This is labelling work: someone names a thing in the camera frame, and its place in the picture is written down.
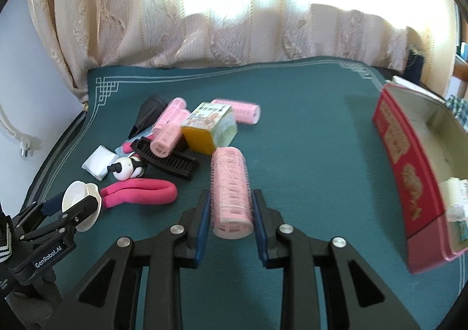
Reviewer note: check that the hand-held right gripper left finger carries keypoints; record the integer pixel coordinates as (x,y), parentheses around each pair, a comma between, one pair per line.
(203,227)

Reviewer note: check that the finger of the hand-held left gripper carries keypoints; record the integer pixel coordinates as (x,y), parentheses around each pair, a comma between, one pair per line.
(75,213)
(51,204)

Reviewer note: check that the black comb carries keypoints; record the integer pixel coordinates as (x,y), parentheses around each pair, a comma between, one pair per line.
(172,163)

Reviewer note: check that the green desktop mat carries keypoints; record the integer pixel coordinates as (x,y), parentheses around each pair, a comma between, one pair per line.
(310,151)

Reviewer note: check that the pink hair roller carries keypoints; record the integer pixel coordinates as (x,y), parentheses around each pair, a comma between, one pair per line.
(172,110)
(166,140)
(241,110)
(230,187)

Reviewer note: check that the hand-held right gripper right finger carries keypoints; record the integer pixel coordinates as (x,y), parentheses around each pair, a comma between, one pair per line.
(259,227)

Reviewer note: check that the panda figure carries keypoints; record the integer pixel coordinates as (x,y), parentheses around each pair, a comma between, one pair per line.
(126,169)

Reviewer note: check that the white packet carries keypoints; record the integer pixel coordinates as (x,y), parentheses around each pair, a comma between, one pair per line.
(97,162)

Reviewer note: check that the small white jar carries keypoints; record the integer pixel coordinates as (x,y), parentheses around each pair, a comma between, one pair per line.
(453,191)

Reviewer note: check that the white plastic cup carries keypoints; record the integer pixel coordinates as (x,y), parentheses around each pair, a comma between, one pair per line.
(78,191)

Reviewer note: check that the cream lace curtain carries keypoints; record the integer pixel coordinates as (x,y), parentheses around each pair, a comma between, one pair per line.
(219,41)

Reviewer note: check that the dark blue container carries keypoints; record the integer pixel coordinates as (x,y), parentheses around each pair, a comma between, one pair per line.
(415,67)

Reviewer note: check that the yellow cardboard box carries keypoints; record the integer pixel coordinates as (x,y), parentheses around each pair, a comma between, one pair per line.
(199,138)

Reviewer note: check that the wooden window frame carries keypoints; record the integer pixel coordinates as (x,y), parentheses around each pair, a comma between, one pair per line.
(461,70)

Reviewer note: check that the clear plastic packet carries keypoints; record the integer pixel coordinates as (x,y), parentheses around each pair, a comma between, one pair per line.
(460,231)

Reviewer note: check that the black hair clip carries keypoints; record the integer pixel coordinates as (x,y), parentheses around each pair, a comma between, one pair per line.
(151,109)

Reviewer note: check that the red tin box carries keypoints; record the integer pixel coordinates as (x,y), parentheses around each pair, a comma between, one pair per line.
(402,169)

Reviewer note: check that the plaid cloth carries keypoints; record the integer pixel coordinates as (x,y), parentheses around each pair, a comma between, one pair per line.
(459,107)

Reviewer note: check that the small blue box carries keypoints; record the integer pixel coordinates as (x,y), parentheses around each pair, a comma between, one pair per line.
(464,50)

